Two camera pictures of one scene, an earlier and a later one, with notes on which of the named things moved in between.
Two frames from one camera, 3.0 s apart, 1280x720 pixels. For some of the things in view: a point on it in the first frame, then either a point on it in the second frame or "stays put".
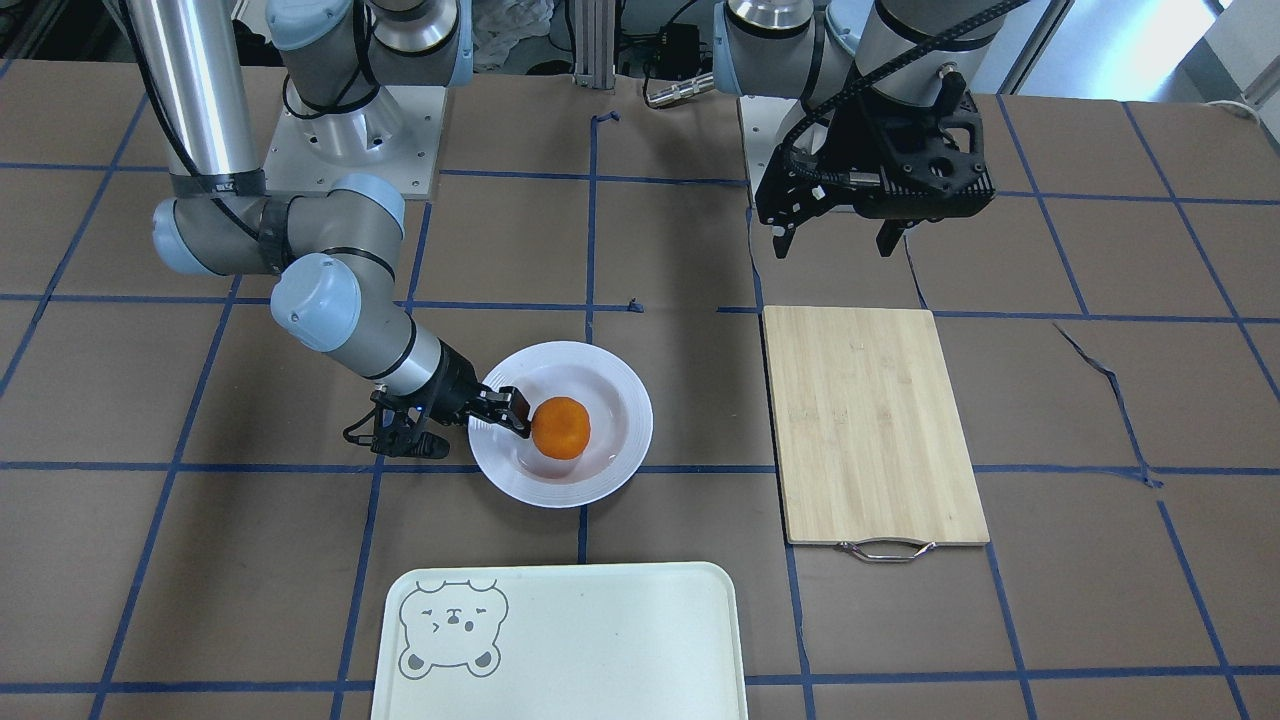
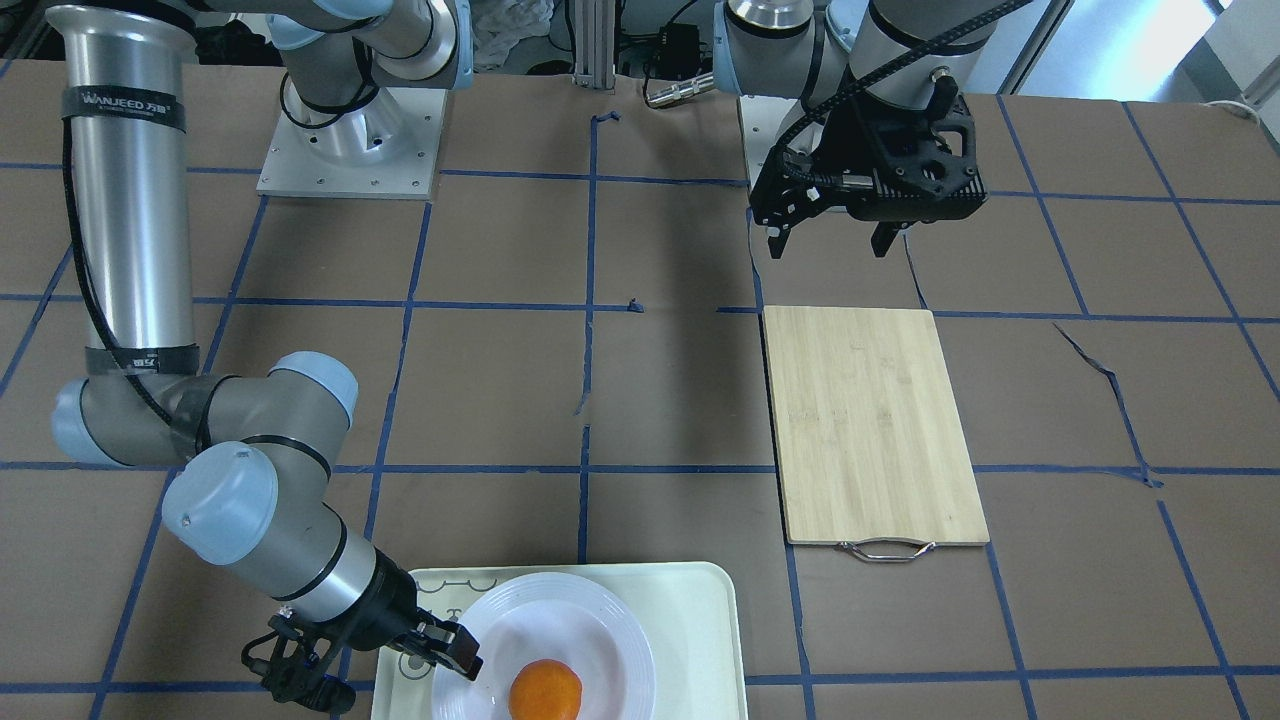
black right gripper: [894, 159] stays put
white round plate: [618, 412] to [566, 617]
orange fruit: [560, 427] to [545, 689]
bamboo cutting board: [871, 451] stays put
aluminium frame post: [595, 44] stays put
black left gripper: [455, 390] to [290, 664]
